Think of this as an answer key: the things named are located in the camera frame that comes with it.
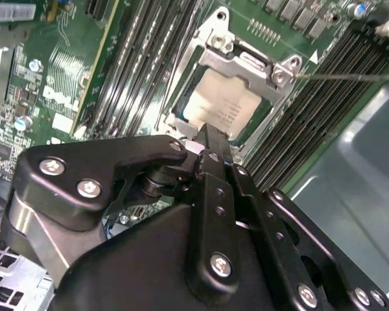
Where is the metal socket cover frame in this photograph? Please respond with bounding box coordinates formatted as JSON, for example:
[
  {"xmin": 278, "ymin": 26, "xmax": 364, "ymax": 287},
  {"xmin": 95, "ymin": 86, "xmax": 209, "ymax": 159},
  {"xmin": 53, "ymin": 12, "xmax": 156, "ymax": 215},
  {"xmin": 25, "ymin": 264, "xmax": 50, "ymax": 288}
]
[{"xmin": 167, "ymin": 48, "xmax": 276, "ymax": 152}]

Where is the silver square CPU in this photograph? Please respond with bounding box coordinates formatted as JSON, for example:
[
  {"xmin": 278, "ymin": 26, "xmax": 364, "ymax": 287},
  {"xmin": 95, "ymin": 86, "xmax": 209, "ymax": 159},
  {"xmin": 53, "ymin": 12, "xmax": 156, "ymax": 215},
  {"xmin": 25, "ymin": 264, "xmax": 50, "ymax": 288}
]
[{"xmin": 176, "ymin": 69, "xmax": 263, "ymax": 142}]

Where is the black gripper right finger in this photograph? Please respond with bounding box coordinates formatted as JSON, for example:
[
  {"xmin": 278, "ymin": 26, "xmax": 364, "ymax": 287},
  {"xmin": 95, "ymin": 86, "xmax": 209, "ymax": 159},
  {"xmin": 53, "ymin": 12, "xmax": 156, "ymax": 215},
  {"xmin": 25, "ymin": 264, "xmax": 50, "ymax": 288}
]
[{"xmin": 226, "ymin": 163, "xmax": 389, "ymax": 311}]

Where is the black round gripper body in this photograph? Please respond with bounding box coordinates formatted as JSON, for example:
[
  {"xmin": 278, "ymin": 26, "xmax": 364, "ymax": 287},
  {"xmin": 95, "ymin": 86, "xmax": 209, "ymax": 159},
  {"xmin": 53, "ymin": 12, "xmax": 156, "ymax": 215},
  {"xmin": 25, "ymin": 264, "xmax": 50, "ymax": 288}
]
[{"xmin": 53, "ymin": 203, "xmax": 294, "ymax": 311}]

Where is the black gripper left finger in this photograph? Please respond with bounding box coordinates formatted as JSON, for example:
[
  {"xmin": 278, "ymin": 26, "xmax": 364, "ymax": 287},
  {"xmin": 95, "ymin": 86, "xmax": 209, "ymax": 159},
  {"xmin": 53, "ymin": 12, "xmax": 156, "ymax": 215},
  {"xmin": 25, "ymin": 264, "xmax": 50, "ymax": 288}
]
[{"xmin": 1, "ymin": 124, "xmax": 244, "ymax": 297}]

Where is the thin wire locking lever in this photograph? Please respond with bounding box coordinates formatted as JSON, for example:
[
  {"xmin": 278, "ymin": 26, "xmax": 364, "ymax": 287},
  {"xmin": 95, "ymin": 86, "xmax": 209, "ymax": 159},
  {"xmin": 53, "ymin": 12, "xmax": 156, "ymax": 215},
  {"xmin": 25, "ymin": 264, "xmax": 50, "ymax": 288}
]
[
  {"xmin": 155, "ymin": 12, "xmax": 198, "ymax": 130},
  {"xmin": 291, "ymin": 73, "xmax": 389, "ymax": 82}
]

